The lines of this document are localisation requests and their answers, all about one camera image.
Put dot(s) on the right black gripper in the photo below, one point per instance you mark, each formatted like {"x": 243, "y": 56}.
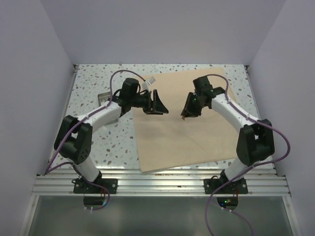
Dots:
{"x": 190, "y": 110}

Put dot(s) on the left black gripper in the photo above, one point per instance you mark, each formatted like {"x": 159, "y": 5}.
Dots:
{"x": 159, "y": 107}

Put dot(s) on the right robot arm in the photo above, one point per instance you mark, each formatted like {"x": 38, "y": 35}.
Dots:
{"x": 255, "y": 140}

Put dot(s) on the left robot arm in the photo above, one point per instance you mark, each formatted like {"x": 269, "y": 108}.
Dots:
{"x": 74, "y": 139}

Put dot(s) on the beige surgical drape cloth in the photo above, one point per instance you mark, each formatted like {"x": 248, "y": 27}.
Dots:
{"x": 167, "y": 141}

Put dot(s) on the metal instrument tray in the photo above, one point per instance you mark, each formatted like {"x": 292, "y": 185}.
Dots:
{"x": 103, "y": 98}

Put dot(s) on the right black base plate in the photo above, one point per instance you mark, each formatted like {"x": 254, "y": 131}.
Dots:
{"x": 237, "y": 187}

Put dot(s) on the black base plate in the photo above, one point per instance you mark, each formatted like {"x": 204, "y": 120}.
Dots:
{"x": 237, "y": 187}
{"x": 82, "y": 187}

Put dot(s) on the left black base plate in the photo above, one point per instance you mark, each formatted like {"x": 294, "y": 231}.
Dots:
{"x": 82, "y": 187}

